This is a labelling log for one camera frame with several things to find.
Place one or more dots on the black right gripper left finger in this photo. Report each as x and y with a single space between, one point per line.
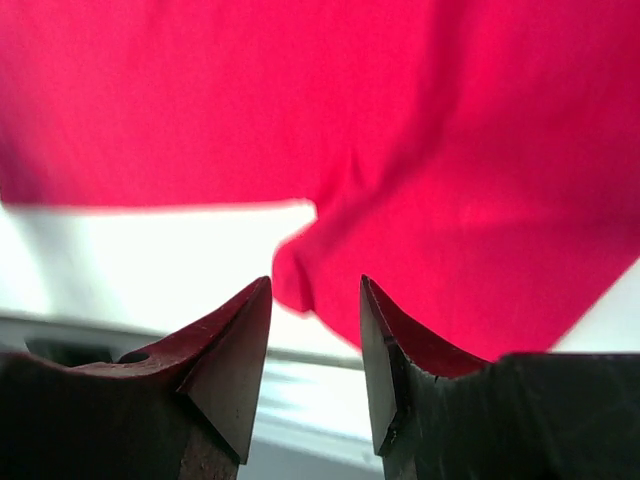
74 406

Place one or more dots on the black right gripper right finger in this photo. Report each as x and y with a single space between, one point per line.
439 412

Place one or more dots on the red t shirt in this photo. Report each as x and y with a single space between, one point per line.
478 159

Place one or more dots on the aluminium front rail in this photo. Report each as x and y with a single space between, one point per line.
312 420

